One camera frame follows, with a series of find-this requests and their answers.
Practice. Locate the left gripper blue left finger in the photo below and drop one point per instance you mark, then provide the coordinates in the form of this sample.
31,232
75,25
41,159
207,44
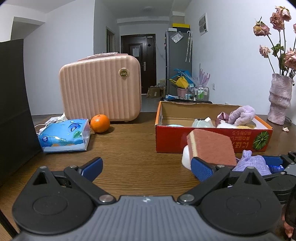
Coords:
81,178

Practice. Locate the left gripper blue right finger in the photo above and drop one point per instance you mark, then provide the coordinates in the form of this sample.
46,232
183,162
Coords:
211,177

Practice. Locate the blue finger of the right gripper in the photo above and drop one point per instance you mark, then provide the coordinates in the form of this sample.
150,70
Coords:
280,178
283,160

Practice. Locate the blue wet wipes packet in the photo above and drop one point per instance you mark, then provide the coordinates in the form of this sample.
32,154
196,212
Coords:
276,169

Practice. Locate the lavender drawstring pouch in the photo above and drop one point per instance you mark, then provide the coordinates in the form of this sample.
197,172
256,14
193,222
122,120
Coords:
248,160

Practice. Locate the pink scouring sponge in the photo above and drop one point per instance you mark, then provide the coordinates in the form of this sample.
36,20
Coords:
211,148

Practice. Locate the translucent plastic bag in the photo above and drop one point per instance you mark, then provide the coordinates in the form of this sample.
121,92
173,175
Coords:
198,123

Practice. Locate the white and yellow plush alpaca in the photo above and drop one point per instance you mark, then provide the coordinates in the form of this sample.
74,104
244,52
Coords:
233,125

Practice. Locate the lilac fluffy towel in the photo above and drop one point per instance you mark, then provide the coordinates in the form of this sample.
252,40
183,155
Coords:
242,116

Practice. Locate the white round sponge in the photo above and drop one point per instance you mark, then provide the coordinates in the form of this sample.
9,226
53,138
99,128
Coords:
186,161

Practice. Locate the pink satin scrunchie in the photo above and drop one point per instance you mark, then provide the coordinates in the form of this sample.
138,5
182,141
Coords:
222,121

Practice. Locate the light blue plush toy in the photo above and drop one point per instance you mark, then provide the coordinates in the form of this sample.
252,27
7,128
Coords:
175,125

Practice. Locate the person's right hand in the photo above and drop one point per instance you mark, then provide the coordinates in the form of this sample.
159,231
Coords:
288,229

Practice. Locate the fallen rose petal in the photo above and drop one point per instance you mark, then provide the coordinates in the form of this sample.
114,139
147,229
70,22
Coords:
285,129

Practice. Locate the blue tissue pack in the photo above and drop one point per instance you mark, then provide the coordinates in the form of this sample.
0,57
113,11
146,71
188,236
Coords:
65,136

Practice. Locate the orange fruit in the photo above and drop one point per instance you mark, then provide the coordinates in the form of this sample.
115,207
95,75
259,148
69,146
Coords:
100,123

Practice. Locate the red cardboard box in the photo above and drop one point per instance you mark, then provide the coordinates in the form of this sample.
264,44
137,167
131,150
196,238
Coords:
174,128

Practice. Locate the black paper shopping bag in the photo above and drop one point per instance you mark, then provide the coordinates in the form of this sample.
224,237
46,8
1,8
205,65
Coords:
19,142

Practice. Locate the pink ceramic vase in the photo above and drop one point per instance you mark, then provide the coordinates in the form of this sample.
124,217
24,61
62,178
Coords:
280,95

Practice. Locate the pink ribbed small suitcase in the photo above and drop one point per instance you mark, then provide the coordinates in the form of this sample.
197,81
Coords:
108,83

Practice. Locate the brown cardboard box on floor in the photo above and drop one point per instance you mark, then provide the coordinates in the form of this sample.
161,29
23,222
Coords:
156,92

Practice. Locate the yellow bag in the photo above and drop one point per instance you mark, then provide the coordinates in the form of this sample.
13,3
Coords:
181,82

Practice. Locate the grey refrigerator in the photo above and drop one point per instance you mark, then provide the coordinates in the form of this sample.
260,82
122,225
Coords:
176,52

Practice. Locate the dark brown entrance door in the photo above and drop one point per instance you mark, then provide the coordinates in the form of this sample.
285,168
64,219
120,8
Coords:
143,48

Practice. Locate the yellow box on refrigerator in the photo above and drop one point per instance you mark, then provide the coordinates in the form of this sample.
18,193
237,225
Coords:
179,25

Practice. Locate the wire rack with bottles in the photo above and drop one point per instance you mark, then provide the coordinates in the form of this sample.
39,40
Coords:
197,93

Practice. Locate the white wall panel box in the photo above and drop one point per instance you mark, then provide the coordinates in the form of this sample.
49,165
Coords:
203,26

